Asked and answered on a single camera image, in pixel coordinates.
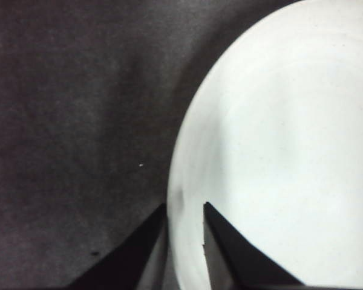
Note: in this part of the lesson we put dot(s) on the white round plate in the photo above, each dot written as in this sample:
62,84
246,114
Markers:
275,136

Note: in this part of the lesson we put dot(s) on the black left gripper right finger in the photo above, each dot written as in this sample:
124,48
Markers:
230,259

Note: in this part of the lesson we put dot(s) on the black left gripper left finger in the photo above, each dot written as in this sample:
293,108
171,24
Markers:
130,259

